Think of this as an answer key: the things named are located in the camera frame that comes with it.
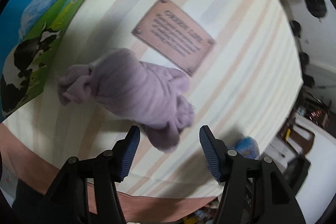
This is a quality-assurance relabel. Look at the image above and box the light blue tissue pack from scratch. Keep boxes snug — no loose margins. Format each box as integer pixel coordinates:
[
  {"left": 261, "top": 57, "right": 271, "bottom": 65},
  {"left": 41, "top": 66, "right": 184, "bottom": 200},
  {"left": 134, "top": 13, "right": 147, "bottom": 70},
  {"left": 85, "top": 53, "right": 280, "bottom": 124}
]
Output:
[{"left": 232, "top": 136, "right": 260, "bottom": 159}]

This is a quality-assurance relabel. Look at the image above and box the dark wooden chair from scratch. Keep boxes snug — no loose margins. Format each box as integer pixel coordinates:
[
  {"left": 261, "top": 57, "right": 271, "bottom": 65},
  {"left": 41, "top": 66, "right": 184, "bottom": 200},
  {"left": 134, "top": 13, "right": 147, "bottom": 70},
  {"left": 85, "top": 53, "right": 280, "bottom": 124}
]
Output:
[{"left": 276, "top": 109, "right": 315, "bottom": 156}]

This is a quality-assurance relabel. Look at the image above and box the barbell on floor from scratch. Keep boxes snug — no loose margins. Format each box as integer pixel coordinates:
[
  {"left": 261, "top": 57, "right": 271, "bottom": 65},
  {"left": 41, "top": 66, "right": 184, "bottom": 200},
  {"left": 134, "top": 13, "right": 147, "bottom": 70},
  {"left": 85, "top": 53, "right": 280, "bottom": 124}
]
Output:
[{"left": 289, "top": 20, "right": 315, "bottom": 88}]

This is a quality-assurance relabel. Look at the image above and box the open cardboard box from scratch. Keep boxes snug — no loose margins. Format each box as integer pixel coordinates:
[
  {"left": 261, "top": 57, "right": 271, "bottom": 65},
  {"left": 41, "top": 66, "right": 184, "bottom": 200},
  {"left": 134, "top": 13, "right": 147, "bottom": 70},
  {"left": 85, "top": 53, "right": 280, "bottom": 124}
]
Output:
[{"left": 1, "top": 0, "right": 84, "bottom": 120}]

